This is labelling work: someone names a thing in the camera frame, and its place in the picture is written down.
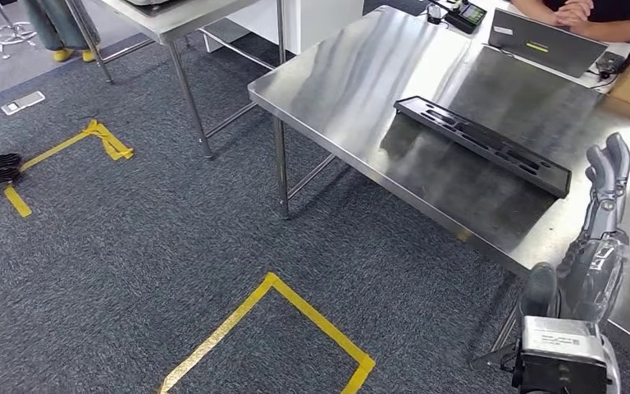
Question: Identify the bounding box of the yellow floor tape square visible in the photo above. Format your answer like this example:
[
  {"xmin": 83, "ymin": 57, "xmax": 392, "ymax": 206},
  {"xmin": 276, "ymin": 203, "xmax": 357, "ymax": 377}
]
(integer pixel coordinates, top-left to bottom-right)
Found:
[{"xmin": 157, "ymin": 272, "xmax": 377, "ymax": 394}]

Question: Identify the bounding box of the white floor socket plate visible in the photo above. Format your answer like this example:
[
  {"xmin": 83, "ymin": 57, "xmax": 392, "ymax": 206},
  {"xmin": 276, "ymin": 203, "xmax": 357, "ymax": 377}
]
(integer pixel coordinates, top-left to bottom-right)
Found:
[{"xmin": 0, "ymin": 90, "xmax": 47, "ymax": 117}]

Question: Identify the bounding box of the black transmitter with screen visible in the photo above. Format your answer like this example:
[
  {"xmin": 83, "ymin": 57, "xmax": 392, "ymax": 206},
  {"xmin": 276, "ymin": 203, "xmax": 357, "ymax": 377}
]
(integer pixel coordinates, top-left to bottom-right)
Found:
[{"xmin": 445, "ymin": 0, "xmax": 488, "ymax": 34}]

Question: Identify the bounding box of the white cabinet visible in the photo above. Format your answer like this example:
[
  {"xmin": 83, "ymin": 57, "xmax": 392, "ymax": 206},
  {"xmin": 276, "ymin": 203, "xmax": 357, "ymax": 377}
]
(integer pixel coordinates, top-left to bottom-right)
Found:
[{"xmin": 203, "ymin": 0, "xmax": 365, "ymax": 56}]

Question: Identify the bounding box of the short yellow tape strip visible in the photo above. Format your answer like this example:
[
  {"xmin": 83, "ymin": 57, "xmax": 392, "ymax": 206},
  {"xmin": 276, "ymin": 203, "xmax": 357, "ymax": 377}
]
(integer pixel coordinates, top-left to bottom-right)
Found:
[{"xmin": 3, "ymin": 186, "xmax": 32, "ymax": 218}]

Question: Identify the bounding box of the white desk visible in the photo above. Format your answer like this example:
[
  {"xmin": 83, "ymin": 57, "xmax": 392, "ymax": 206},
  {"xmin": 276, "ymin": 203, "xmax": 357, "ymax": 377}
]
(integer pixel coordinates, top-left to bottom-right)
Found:
[{"xmin": 418, "ymin": 0, "xmax": 630, "ymax": 91}]

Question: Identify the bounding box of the person's right hand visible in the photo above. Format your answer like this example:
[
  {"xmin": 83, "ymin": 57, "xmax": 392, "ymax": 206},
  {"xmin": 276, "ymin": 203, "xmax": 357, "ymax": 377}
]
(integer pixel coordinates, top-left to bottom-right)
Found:
[{"xmin": 553, "ymin": 2, "xmax": 578, "ymax": 27}]

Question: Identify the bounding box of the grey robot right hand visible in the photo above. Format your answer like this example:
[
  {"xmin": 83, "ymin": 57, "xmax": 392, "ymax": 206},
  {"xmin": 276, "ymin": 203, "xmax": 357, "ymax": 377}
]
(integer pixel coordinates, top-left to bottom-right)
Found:
[{"xmin": 518, "ymin": 131, "xmax": 630, "ymax": 328}]

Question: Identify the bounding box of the grey laptop with yellow sticker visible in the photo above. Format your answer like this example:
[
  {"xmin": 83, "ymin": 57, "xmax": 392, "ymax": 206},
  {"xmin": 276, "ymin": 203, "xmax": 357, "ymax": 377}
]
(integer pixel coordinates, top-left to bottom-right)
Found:
[{"xmin": 487, "ymin": 7, "xmax": 609, "ymax": 79}]

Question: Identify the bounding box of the small black desk adapter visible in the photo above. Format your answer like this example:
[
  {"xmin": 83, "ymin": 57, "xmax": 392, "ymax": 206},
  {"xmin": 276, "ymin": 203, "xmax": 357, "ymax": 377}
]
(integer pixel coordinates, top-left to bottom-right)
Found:
[{"xmin": 595, "ymin": 51, "xmax": 627, "ymax": 80}]

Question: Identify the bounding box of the person's left hand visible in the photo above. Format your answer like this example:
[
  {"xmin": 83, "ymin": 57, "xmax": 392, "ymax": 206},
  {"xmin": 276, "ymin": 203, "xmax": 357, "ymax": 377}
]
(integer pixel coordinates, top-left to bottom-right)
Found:
[{"xmin": 570, "ymin": 0, "xmax": 595, "ymax": 24}]

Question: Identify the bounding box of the black plastic panel part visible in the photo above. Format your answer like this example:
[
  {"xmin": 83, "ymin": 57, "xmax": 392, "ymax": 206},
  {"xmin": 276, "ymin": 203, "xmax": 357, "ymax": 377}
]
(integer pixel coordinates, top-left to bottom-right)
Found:
[{"xmin": 393, "ymin": 96, "xmax": 573, "ymax": 199}]

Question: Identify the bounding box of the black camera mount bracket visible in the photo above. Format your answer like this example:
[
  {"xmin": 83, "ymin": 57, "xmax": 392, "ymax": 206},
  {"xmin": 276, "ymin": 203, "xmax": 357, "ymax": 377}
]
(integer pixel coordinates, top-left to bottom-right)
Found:
[{"xmin": 512, "ymin": 347, "xmax": 610, "ymax": 394}]

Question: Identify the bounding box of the stainless steel workbench table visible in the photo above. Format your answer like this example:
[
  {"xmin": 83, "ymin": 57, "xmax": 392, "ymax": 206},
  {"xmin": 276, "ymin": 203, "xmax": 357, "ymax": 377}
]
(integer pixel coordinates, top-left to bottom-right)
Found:
[{"xmin": 248, "ymin": 5, "xmax": 630, "ymax": 372}]

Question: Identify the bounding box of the person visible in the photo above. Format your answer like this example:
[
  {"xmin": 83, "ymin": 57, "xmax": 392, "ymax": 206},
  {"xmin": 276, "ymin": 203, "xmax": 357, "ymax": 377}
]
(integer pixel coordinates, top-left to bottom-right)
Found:
[
  {"xmin": 18, "ymin": 0, "xmax": 102, "ymax": 63},
  {"xmin": 510, "ymin": 0, "xmax": 630, "ymax": 44}
]

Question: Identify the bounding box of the crumpled yellow floor tape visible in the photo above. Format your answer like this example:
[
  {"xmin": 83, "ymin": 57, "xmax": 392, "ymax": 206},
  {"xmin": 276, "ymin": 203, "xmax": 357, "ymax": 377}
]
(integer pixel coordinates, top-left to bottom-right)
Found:
[{"xmin": 18, "ymin": 118, "xmax": 135, "ymax": 174}]

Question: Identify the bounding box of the chrome ring stool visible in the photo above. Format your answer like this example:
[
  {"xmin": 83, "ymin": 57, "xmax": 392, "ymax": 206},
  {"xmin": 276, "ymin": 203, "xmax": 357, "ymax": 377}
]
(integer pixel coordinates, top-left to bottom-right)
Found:
[{"xmin": 0, "ymin": 0, "xmax": 38, "ymax": 60}]

